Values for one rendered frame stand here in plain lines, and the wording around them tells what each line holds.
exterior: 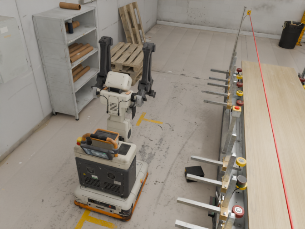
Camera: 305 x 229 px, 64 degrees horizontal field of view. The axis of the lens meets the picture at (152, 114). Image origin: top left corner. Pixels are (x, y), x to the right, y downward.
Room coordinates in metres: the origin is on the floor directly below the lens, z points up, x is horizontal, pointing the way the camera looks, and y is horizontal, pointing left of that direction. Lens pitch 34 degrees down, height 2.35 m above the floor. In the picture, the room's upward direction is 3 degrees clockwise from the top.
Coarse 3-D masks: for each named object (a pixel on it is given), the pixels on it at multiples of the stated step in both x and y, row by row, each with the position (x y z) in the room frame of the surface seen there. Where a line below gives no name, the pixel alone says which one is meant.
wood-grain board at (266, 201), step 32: (256, 64) 3.69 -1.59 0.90; (256, 96) 2.64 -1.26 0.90; (288, 96) 2.68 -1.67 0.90; (256, 128) 1.98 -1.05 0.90; (288, 128) 2.01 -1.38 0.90; (256, 160) 1.52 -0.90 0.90; (288, 160) 1.54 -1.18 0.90; (256, 192) 1.18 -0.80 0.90; (288, 192) 1.20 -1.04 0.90; (256, 224) 0.93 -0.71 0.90; (288, 224) 0.94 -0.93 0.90
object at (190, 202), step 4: (180, 200) 1.11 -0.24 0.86; (184, 200) 1.11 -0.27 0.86; (188, 200) 1.11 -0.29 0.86; (192, 200) 1.11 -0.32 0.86; (188, 204) 1.09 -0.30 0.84; (192, 204) 1.08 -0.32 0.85; (196, 204) 1.08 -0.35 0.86; (200, 204) 1.08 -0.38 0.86; (204, 204) 1.08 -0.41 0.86; (208, 204) 1.08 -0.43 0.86; (200, 208) 1.07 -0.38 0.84; (204, 208) 1.06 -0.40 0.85; (208, 208) 1.06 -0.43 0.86; (212, 208) 1.06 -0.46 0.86; (216, 208) 1.06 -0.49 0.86; (220, 208) 1.06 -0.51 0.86; (216, 212) 1.04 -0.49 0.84; (228, 212) 1.03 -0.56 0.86
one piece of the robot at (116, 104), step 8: (104, 88) 2.01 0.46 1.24; (104, 96) 1.93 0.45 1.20; (112, 96) 1.91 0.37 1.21; (120, 96) 1.89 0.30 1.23; (128, 96) 1.90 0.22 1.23; (104, 104) 1.92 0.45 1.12; (112, 104) 1.90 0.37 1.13; (120, 104) 1.88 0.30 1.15; (128, 104) 1.90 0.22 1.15; (112, 112) 1.89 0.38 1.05; (120, 112) 1.88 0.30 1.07; (112, 120) 1.96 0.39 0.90; (120, 120) 1.93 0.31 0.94; (128, 120) 1.99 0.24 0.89; (112, 128) 1.96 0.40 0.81; (120, 128) 1.93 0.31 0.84; (128, 128) 1.97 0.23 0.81; (128, 136) 1.96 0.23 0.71
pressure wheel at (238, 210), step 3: (234, 207) 1.04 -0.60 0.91; (237, 207) 1.04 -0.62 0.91; (240, 207) 1.04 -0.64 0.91; (231, 210) 1.03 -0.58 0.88; (234, 210) 1.02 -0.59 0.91; (237, 210) 1.02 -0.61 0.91; (240, 210) 1.02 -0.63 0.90; (243, 210) 1.02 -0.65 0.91; (234, 213) 1.00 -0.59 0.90; (237, 213) 1.00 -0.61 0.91; (240, 213) 1.00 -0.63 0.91; (243, 213) 1.00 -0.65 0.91; (237, 216) 0.99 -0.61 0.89; (240, 216) 0.98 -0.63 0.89
